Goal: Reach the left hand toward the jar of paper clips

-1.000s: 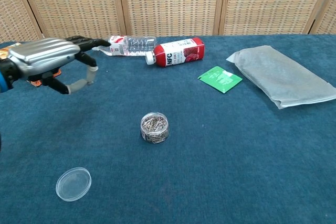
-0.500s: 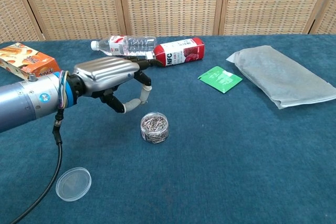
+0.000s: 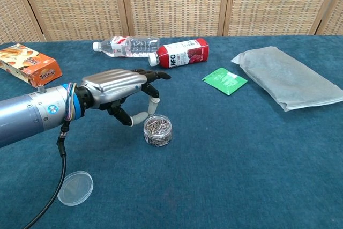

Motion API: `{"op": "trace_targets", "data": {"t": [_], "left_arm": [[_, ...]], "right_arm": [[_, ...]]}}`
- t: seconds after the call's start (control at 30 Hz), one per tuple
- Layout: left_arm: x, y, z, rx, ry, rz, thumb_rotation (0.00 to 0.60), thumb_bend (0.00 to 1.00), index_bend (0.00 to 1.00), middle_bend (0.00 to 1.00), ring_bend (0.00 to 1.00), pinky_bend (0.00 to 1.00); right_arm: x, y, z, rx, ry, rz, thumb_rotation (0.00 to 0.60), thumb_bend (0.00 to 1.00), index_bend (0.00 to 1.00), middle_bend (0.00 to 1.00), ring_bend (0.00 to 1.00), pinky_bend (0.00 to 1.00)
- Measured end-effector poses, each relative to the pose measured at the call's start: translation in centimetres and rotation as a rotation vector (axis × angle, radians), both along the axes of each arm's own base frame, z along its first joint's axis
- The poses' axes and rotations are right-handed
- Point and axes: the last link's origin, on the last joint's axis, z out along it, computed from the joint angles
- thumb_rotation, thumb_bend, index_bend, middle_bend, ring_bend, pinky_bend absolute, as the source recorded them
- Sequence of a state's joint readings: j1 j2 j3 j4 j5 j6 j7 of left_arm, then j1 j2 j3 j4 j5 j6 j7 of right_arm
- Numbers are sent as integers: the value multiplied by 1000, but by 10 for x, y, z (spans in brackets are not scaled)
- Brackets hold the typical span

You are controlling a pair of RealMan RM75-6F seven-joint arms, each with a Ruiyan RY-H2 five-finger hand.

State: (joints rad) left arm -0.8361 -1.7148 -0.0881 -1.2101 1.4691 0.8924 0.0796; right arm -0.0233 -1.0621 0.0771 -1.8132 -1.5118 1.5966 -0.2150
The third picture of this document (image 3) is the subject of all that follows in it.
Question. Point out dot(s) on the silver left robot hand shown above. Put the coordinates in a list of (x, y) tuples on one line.
[(112, 85)]

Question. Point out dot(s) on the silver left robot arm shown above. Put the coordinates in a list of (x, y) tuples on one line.
[(29, 113)]

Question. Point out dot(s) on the clear jar of paper clips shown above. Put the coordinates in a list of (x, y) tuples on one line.
[(158, 132)]

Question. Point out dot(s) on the orange biscuit box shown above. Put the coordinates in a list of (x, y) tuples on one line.
[(29, 64)]

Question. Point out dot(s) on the clear water bottle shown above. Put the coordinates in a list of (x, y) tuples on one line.
[(128, 46)]

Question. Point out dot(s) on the red NFC juice bottle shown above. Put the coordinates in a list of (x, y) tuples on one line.
[(180, 53)]

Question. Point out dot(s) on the woven folding screen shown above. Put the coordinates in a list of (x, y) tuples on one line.
[(171, 3)]

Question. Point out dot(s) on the clear round plastic lid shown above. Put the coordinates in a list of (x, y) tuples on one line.
[(76, 188)]

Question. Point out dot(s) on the green sachet packet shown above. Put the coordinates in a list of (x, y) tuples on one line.
[(224, 81)]

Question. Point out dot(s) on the grey folded cloth bag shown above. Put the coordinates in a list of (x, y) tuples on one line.
[(286, 77)]

